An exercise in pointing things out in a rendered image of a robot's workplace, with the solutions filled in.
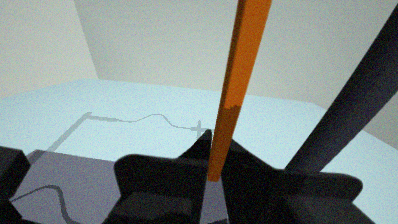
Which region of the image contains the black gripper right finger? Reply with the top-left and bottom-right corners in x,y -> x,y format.
221,139 -> 363,224

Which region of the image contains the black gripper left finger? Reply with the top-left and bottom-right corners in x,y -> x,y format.
114,129 -> 212,224

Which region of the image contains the orange handle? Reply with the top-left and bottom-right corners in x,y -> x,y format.
208,0 -> 272,182

